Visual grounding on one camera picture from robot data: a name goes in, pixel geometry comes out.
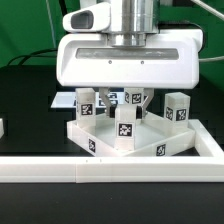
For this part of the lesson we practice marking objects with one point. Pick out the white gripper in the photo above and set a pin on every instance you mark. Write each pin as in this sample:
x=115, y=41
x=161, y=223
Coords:
x=120, y=44

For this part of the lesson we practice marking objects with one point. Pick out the white square table top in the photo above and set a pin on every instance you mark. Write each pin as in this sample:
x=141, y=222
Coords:
x=148, y=137

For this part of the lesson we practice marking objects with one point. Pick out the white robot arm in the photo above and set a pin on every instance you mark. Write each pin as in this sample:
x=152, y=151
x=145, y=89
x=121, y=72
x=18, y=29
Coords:
x=121, y=43

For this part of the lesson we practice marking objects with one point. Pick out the white marker sheet with tags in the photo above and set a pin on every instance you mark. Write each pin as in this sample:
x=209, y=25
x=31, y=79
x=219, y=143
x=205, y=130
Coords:
x=65, y=100

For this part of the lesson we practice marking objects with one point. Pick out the white L-shaped obstacle fence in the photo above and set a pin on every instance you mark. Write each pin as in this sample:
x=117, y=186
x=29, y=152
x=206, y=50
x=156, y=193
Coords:
x=207, y=166

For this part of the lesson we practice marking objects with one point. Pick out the white part at left edge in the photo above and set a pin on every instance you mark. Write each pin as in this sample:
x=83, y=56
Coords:
x=1, y=128

